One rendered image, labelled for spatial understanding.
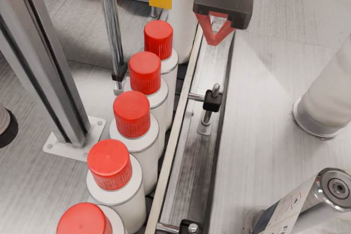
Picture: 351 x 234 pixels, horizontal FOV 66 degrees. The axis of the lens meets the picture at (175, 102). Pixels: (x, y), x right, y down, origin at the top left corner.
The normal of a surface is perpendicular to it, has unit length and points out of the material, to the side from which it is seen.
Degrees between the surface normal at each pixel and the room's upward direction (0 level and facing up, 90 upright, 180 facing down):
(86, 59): 0
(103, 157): 3
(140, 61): 3
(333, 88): 88
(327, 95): 93
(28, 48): 90
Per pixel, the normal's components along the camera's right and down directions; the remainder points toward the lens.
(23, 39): -0.22, 0.79
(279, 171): 0.07, -0.57
